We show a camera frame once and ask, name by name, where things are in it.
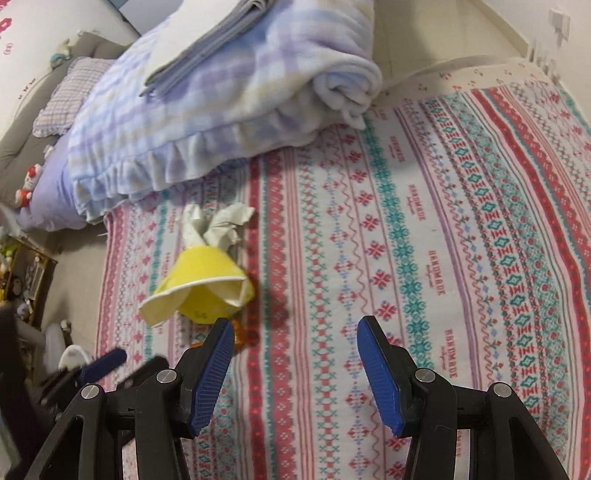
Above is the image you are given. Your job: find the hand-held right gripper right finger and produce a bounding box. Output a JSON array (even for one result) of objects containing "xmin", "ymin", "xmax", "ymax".
[{"xmin": 358, "ymin": 315, "xmax": 571, "ymax": 480}]

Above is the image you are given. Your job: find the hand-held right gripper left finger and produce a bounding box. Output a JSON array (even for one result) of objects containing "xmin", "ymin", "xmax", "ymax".
[{"xmin": 23, "ymin": 318, "xmax": 235, "ymax": 480}]

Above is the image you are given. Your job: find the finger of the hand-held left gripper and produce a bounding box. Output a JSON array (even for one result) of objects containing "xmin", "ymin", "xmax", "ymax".
[
  {"xmin": 115, "ymin": 355, "xmax": 169, "ymax": 388},
  {"xmin": 60, "ymin": 348, "xmax": 127, "ymax": 385}
]

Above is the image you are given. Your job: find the crushed yellow paper cup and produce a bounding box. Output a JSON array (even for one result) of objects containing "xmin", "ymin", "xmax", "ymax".
[{"xmin": 139, "ymin": 247, "xmax": 256, "ymax": 328}]

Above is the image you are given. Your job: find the grey floor stand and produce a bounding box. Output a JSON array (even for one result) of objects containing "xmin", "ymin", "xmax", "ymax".
[{"xmin": 42, "ymin": 323, "xmax": 75, "ymax": 367}]

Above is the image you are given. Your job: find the orange plastic wrapper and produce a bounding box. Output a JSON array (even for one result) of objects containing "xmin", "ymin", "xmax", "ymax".
[{"xmin": 191, "ymin": 318, "xmax": 260, "ymax": 357}]

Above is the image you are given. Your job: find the wooden toy shelf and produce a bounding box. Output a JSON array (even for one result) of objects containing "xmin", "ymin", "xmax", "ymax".
[{"xmin": 0, "ymin": 231, "xmax": 58, "ymax": 317}]

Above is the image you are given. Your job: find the crumpled white tissue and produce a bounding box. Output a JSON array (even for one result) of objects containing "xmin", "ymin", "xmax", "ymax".
[{"xmin": 181, "ymin": 204, "xmax": 256, "ymax": 252}]

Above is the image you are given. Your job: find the purple bed sheet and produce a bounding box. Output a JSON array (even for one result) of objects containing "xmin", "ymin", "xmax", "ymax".
[{"xmin": 18, "ymin": 138, "xmax": 88, "ymax": 232}]

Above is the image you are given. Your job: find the grey headboard cushion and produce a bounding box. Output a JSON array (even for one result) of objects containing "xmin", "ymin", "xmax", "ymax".
[{"xmin": 0, "ymin": 34, "xmax": 130, "ymax": 204}]

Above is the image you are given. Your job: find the plaid pillow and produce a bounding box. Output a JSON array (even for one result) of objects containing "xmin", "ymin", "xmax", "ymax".
[{"xmin": 32, "ymin": 58, "xmax": 114, "ymax": 139}]

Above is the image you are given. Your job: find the plaid ruffled blanket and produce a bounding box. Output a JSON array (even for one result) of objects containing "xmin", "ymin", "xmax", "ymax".
[{"xmin": 68, "ymin": 0, "xmax": 384, "ymax": 224}]

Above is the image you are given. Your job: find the pale plush toy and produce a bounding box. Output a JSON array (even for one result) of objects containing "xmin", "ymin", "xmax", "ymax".
[{"xmin": 48, "ymin": 39, "xmax": 77, "ymax": 65}]

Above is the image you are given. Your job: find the folded grey white sheet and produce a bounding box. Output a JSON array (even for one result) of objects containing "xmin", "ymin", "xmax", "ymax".
[{"xmin": 140, "ymin": 0, "xmax": 273, "ymax": 97}]

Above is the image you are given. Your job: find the white wall socket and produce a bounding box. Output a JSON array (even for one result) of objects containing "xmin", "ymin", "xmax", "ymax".
[{"xmin": 547, "ymin": 9, "xmax": 572, "ymax": 47}]

